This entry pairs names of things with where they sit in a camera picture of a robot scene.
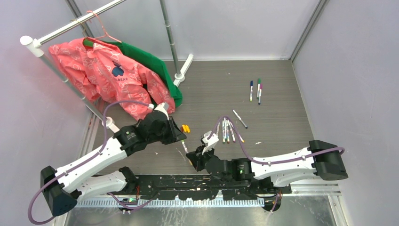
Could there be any yellow pen cap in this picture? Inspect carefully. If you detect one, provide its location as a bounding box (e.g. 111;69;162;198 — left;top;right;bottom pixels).
184;125;191;133

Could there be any green-end marker pen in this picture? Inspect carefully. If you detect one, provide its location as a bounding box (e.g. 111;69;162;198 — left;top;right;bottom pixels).
216;122;220;136

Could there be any blue-end marker pen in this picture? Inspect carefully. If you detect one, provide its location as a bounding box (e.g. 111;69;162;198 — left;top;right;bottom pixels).
232;109;248;129

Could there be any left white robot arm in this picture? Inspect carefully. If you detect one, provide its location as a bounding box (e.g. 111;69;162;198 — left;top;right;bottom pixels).
40;110;187;217

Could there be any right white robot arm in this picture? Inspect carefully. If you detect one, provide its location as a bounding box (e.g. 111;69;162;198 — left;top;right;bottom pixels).
186;140;349;194

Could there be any yellow marker pen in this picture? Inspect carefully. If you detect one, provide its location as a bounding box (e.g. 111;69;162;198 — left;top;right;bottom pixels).
230;121;245;143

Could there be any teal marker pen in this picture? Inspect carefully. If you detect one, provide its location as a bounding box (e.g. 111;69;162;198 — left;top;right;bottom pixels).
256;78;261;99

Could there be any green cloth garment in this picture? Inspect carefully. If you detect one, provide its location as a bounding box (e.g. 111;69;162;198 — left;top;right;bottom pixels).
83;38;184;108

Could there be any pink patterned shirt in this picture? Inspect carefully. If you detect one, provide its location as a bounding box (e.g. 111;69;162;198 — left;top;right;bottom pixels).
48;38;176;120

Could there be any white metal clothes rack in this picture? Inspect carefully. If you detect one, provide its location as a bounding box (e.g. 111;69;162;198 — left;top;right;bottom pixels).
20;0;194;135

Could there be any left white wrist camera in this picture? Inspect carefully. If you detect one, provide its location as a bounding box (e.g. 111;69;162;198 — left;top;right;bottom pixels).
153;102;169;120

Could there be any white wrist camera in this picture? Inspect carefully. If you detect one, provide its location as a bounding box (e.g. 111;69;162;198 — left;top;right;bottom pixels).
153;102;169;120
201;131;219;155

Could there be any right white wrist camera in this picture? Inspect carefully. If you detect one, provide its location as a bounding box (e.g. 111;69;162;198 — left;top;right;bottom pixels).
201;131;219;155

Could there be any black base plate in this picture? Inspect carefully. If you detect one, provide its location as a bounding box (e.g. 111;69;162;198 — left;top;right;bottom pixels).
107;174;292;202

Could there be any aluminium slotted rail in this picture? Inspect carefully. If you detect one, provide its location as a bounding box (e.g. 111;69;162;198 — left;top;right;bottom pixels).
76;195;264;208

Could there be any pink wire hanger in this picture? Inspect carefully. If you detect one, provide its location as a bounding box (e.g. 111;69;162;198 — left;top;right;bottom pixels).
85;11;123;44

